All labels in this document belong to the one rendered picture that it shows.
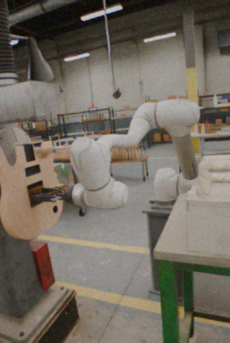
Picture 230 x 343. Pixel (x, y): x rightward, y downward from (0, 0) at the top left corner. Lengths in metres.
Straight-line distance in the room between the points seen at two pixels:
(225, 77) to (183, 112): 10.79
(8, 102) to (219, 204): 0.84
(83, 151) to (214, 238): 0.46
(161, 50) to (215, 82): 2.91
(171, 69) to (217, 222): 11.59
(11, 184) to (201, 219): 0.69
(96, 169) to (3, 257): 0.88
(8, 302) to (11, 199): 0.84
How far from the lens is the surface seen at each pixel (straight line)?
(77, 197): 0.90
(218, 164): 0.70
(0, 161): 0.95
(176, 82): 12.07
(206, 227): 0.75
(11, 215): 0.99
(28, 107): 0.96
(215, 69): 11.98
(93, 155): 0.74
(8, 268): 1.50
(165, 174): 1.64
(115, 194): 0.82
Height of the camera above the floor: 1.36
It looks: 13 degrees down
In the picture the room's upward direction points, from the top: 7 degrees counter-clockwise
